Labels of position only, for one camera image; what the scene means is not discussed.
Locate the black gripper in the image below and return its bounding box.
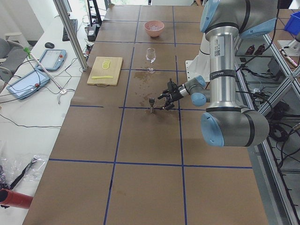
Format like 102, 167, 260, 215
157, 78, 183, 110

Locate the steel double jigger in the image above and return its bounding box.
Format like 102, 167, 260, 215
148, 97, 155, 113

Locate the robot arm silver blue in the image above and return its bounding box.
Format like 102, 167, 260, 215
160, 0, 280, 147

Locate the clear wine glass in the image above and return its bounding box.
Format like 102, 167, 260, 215
145, 48, 156, 73

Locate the pile of clear ice cubes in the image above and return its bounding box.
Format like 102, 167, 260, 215
147, 24, 162, 31

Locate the bamboo cutting board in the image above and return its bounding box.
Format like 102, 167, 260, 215
87, 57, 123, 86

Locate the pink plastic bowl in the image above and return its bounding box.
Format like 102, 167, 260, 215
144, 20, 165, 38

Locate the yellow plastic knife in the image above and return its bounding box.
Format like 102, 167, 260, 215
92, 75, 114, 79

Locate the blue teach pendant far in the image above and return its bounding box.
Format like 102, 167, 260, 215
39, 49, 67, 71

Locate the blue teach pendant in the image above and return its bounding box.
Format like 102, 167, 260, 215
6, 70, 50, 100
39, 49, 67, 71

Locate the black keyboard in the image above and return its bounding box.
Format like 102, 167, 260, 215
62, 18, 78, 42

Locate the black computer mouse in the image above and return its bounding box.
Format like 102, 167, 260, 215
45, 42, 55, 49

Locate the blue teach pendant near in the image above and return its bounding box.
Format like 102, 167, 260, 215
6, 70, 50, 100

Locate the blue storage bin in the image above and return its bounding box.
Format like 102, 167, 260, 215
284, 11, 300, 35

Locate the grey office chair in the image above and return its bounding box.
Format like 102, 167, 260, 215
0, 32, 27, 83

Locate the red cylinder bottle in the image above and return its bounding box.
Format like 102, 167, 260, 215
0, 189, 33, 209

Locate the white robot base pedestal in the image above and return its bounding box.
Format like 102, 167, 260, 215
186, 34, 210, 89

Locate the aluminium frame post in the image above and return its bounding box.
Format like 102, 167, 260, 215
53, 0, 88, 71

